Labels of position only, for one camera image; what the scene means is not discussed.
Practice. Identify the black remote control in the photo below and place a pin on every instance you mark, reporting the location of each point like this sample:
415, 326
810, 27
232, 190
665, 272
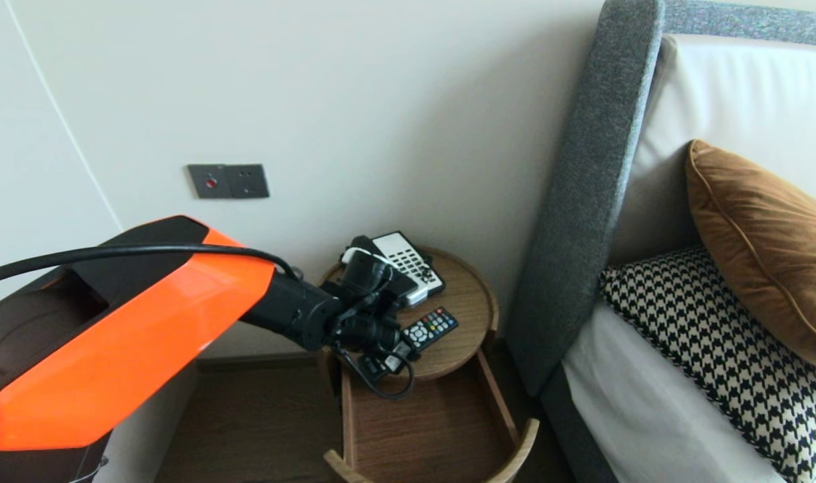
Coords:
434, 327

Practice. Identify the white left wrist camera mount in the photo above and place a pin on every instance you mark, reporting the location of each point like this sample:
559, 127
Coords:
364, 253

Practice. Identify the black and white telephone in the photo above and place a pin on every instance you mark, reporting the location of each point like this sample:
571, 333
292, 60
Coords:
408, 258

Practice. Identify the black telephone handset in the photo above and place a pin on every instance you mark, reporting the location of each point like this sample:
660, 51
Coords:
362, 243

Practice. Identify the white padded headboard cushion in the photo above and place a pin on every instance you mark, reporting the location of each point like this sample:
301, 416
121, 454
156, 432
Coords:
729, 100

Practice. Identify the black white houndstooth pillow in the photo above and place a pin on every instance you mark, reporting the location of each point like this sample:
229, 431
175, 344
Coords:
716, 349

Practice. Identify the grey switch plate red button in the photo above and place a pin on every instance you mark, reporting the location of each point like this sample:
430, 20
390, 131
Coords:
211, 182

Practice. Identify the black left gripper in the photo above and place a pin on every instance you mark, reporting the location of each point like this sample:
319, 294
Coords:
371, 332

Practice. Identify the white bed sheet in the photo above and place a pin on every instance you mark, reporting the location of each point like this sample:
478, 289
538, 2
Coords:
635, 416

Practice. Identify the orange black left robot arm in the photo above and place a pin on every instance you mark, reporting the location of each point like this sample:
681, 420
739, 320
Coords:
112, 349

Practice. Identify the brown velvet pillow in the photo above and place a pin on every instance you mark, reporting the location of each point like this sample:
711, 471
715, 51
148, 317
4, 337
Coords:
763, 255

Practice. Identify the brown skirting board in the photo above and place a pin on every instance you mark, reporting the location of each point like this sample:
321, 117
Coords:
267, 362

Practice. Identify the grey wall outlet plate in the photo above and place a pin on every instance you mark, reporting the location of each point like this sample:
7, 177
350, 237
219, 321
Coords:
249, 181

